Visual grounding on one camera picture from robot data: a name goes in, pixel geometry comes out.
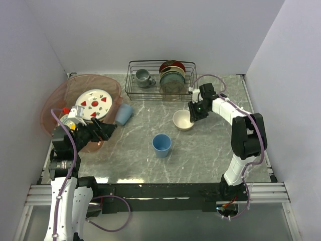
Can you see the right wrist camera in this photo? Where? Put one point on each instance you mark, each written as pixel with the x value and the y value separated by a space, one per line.
pixel 196 94

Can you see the cream yellow plate in rack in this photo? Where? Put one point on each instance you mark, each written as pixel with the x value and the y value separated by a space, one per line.
pixel 172 69

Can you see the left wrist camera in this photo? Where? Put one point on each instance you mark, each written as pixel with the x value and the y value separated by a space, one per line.
pixel 75 114

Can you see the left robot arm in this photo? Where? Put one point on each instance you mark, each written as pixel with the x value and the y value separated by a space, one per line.
pixel 71 194

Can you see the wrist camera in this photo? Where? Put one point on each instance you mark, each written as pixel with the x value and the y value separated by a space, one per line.
pixel 75 114
pixel 196 94

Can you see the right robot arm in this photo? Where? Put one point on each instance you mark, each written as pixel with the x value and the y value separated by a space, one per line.
pixel 248 136

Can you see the aluminium frame rail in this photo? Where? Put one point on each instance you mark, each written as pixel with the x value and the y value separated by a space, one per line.
pixel 271 192

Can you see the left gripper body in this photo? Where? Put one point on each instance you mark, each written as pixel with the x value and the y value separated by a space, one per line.
pixel 84 134

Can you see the pink transparent plastic bin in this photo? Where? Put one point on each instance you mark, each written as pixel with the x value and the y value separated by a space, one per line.
pixel 68 92

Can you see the grey-green ceramic mug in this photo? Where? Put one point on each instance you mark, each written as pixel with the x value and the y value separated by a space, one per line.
pixel 144 79

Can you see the blue bottom plate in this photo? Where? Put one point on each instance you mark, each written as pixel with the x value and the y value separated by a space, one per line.
pixel 96 103

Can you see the clear glass plate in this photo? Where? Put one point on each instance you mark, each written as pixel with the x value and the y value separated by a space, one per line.
pixel 172 88

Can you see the light blue cup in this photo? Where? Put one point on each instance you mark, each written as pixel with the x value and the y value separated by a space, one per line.
pixel 124 113

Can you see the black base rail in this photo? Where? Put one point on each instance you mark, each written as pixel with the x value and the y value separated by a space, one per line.
pixel 114 198

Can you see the red floral plate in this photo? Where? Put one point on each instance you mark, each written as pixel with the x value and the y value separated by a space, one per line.
pixel 172 63

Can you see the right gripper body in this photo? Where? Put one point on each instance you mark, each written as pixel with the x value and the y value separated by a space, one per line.
pixel 200 105

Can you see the black wire dish rack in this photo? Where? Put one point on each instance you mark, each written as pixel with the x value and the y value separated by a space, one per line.
pixel 152 66

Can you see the plain cream bowl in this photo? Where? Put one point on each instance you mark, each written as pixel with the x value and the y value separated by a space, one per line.
pixel 181 120

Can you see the blue plastic cup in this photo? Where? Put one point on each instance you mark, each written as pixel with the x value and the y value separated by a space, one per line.
pixel 161 144

